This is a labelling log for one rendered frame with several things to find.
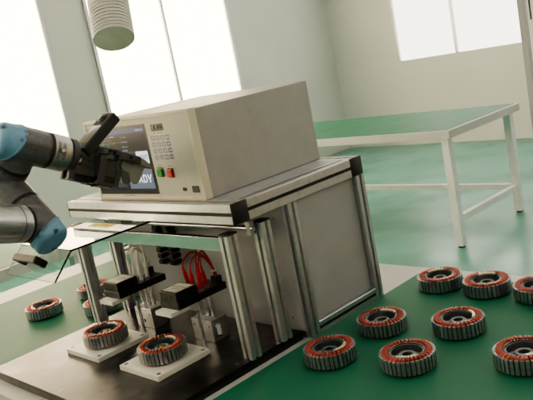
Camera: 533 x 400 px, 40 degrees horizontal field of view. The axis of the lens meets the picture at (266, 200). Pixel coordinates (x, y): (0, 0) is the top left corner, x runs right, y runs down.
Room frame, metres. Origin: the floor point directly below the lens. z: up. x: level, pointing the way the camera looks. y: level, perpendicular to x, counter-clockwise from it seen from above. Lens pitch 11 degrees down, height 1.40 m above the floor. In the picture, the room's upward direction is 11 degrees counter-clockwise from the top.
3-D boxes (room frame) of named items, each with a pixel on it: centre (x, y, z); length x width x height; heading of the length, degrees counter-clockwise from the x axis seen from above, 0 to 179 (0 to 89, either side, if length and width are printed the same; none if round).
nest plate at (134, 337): (1.75, 0.46, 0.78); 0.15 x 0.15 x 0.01; 43
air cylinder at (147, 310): (1.85, 0.36, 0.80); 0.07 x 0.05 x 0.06; 43
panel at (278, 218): (1.83, 0.19, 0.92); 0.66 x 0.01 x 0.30; 43
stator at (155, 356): (1.57, 0.30, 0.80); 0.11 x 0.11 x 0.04
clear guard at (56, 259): (1.75, 0.45, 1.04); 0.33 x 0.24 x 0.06; 133
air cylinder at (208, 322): (1.67, 0.19, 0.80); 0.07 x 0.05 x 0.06; 43
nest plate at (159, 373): (1.57, 0.30, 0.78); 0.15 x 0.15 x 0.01; 43
